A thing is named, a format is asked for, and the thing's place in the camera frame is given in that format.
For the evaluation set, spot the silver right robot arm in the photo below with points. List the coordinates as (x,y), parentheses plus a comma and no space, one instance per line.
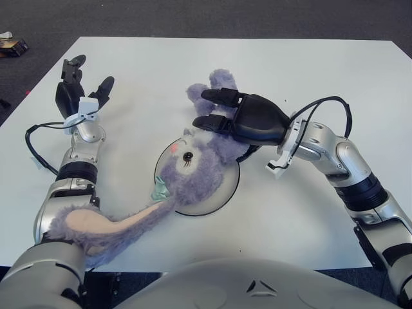
(347,167)

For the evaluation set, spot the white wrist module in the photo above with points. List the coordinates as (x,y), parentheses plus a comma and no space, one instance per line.
(87,106)
(286,157)

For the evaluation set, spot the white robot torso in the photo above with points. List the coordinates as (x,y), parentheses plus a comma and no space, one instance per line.
(225,283)

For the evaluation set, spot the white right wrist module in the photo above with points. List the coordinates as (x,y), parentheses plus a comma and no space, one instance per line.
(286,157)

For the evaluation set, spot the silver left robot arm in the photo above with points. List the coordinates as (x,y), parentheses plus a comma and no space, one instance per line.
(74,170)

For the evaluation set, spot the purple plush bunny doll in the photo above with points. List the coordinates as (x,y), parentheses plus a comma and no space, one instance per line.
(193,174)

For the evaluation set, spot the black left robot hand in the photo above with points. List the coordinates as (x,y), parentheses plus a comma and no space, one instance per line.
(66,96)

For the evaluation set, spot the white plate black rim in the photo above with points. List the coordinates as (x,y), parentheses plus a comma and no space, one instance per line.
(222,190)

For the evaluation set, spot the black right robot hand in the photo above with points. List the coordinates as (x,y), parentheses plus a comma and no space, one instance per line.
(257,119)

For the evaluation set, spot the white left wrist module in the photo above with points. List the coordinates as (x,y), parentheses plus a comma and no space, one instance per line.
(87,106)

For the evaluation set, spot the black yellow floor box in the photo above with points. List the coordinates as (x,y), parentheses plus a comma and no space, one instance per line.
(14,47)

